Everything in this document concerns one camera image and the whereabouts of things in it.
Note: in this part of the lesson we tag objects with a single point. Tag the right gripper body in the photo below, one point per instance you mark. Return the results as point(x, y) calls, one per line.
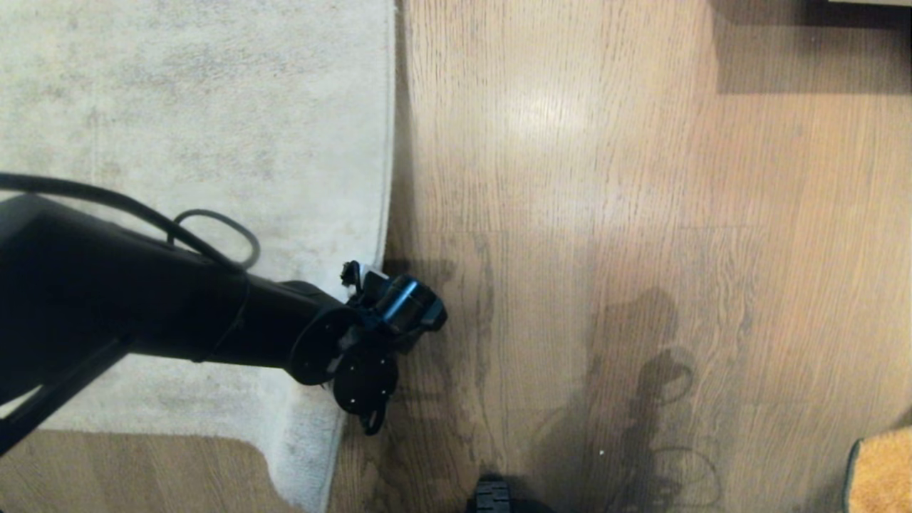
point(493, 497)

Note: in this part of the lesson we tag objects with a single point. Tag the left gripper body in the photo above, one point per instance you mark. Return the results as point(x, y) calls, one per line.
point(413, 306)

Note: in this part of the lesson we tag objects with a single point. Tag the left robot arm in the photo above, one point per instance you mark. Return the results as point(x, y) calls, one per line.
point(107, 292)

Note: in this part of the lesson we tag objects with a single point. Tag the beige rug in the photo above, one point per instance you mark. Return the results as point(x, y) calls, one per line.
point(199, 107)

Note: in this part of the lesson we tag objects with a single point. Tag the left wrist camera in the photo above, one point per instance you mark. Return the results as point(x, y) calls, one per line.
point(360, 274)

